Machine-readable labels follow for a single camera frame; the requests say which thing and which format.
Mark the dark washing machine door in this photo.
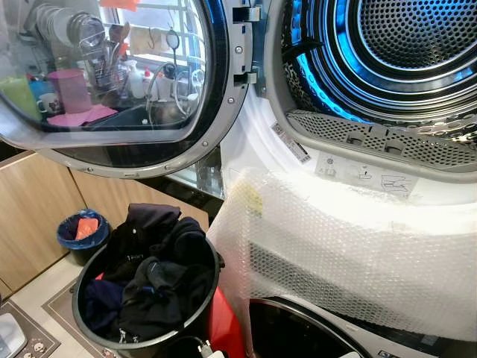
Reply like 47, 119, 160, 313
246, 297, 477, 358

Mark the pile of black clothes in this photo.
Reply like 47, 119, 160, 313
82, 202, 218, 343

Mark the perforated steel dryer drum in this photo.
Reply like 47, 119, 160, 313
280, 0, 477, 126

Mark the grey perforated lint filter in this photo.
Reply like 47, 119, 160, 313
286, 110, 477, 169

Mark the grey instruction sticker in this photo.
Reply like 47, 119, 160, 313
316, 152, 415, 198

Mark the clear bubble wrap sheet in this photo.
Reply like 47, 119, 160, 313
207, 167, 477, 345

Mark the barcode sticker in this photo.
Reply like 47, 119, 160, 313
271, 122, 312, 164

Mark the white tumble dryer housing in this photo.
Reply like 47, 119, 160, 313
219, 0, 477, 224

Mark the grey door hinge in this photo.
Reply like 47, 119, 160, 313
232, 5, 262, 84

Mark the red plastic stool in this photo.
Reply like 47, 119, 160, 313
208, 286, 247, 358

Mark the black round laundry basket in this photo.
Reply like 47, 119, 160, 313
72, 233, 225, 358

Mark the round glass dryer door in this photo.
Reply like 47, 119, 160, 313
0, 0, 259, 180

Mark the orange wrapper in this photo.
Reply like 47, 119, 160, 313
76, 217, 101, 240

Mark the small bin with blue liner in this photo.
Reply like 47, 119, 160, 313
57, 209, 112, 266

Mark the white floor scale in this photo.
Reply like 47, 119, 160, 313
0, 301, 61, 358

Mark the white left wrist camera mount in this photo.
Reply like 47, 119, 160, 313
195, 338, 226, 358

